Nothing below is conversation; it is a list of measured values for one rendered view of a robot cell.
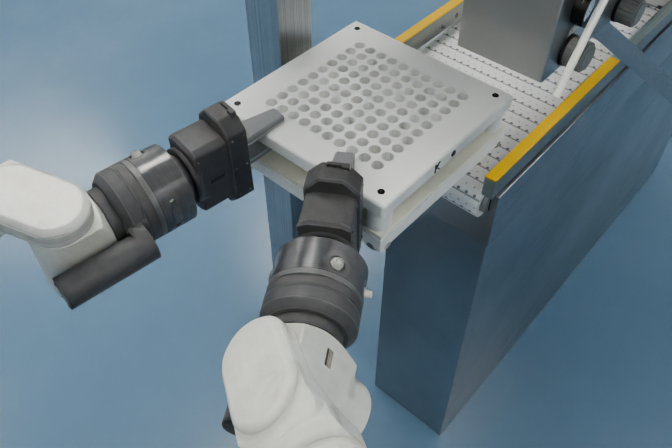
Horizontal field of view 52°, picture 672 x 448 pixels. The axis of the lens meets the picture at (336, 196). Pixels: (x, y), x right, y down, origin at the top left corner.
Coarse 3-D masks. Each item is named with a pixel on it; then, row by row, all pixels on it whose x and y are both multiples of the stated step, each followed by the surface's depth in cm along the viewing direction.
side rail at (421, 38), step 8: (456, 8) 114; (448, 16) 113; (456, 16) 115; (432, 24) 110; (440, 24) 112; (448, 24) 114; (424, 32) 109; (432, 32) 111; (440, 32) 114; (408, 40) 107; (416, 40) 109; (424, 40) 111; (416, 48) 110
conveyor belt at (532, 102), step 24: (456, 24) 116; (432, 48) 111; (456, 48) 111; (600, 48) 111; (480, 72) 107; (504, 72) 107; (576, 72) 107; (528, 96) 103; (552, 96) 103; (504, 120) 99; (528, 120) 99; (504, 144) 95; (480, 168) 92; (456, 192) 91; (480, 192) 89
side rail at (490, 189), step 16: (656, 16) 111; (640, 32) 108; (656, 32) 112; (640, 48) 109; (624, 64) 106; (608, 80) 103; (592, 96) 101; (576, 112) 98; (560, 128) 96; (544, 144) 94; (528, 160) 91; (512, 176) 89; (496, 192) 87
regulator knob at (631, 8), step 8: (624, 0) 76; (632, 0) 76; (640, 0) 75; (616, 8) 76; (624, 8) 76; (632, 8) 75; (640, 8) 75; (616, 16) 77; (624, 16) 76; (632, 16) 75; (640, 16) 77; (624, 24) 77; (632, 24) 76
